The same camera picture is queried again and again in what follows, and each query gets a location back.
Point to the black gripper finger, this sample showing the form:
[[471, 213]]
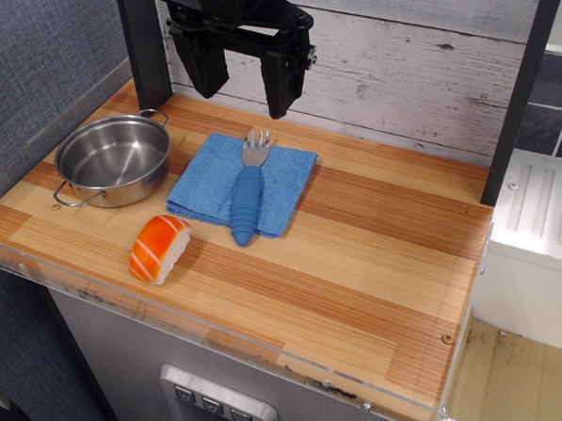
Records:
[[204, 62], [283, 81]]

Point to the black right vertical post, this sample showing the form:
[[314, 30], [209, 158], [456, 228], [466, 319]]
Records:
[[542, 25]]

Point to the silver dispenser button panel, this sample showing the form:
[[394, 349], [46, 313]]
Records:
[[191, 397]]

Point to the clear acrylic table edge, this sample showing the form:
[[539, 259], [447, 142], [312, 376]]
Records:
[[173, 315]]

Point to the orange salmon sushi toy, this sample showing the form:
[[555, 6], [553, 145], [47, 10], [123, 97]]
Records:
[[161, 242]]

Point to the white ribbed drainboard unit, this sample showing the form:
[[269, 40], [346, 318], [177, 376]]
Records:
[[519, 288]]

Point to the silver toy fridge cabinet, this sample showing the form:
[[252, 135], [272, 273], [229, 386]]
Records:
[[129, 369]]

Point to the black vertical post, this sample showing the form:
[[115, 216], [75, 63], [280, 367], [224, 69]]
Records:
[[542, 25], [146, 51]]

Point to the fork with blue handle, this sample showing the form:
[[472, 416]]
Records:
[[246, 200]]

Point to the silver metal pot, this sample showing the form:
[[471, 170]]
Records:
[[115, 161]]

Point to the black left vertical post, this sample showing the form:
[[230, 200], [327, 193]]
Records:
[[146, 51]]

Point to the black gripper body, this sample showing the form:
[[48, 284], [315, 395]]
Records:
[[251, 27]]

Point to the blue folded cloth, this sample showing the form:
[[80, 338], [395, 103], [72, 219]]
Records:
[[204, 190]]

